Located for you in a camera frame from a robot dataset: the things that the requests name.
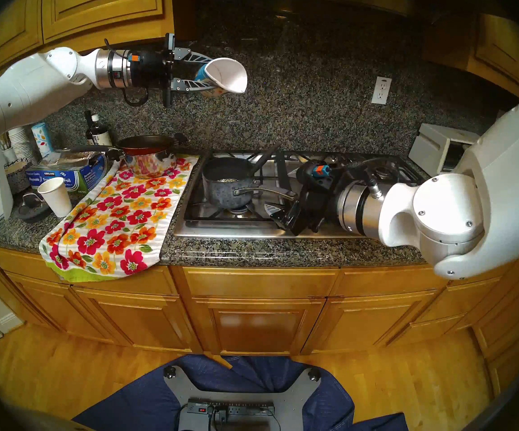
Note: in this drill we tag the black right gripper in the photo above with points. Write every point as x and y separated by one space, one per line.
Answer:
320 201

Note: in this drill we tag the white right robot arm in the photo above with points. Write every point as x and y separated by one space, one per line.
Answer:
448 210

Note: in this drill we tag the oats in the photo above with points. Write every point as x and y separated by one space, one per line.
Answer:
228 180

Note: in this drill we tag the wooden base cabinets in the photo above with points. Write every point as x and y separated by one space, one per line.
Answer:
255 327

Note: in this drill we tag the dark blue cloth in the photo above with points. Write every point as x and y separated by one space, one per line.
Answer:
138 403

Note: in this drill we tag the white cup coloured drops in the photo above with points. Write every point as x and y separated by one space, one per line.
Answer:
43 140

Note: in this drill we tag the blue foil roll box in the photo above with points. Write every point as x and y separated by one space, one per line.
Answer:
79 176

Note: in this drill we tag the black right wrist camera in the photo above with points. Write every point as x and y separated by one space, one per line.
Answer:
314 167

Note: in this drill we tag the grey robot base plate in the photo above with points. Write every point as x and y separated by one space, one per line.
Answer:
183 389

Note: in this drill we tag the blue oatmeal paper cup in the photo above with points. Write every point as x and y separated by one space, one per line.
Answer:
228 75

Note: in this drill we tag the wooden upper cabinet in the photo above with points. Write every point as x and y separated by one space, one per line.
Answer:
102 3
497 48

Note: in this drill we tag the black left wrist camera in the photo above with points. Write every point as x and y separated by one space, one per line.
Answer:
145 59

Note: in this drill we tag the floral kitchen towel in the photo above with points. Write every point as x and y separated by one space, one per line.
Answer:
120 237

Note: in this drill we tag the stack of white cups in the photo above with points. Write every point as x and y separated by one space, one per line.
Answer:
19 142

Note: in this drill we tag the white countertop appliance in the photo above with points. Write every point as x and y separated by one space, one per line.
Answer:
428 149

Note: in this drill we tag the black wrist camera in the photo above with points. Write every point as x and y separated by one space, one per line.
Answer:
145 59
314 167

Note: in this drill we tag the stainless steel gas cooktop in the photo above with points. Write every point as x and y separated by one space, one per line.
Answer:
223 228

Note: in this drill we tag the slim dark bottle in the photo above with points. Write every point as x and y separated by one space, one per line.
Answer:
88 129

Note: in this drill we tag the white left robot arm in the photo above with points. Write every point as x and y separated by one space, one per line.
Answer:
26 89

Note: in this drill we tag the steel pot red inside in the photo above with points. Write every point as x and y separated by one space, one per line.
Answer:
149 163

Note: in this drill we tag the speckled grey container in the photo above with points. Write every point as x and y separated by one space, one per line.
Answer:
17 178

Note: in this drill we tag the grey power strip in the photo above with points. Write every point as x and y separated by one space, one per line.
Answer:
241 408

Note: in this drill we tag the dark bottle white label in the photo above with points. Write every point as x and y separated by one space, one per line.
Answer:
101 136

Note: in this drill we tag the white wall power outlet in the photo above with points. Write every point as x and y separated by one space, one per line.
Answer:
381 91

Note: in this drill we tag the plain white paper cup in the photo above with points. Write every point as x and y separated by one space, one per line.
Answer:
56 199

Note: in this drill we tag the dark speckled saucepan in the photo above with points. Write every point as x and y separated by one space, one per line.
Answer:
223 192

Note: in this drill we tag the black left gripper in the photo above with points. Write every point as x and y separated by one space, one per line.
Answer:
154 77

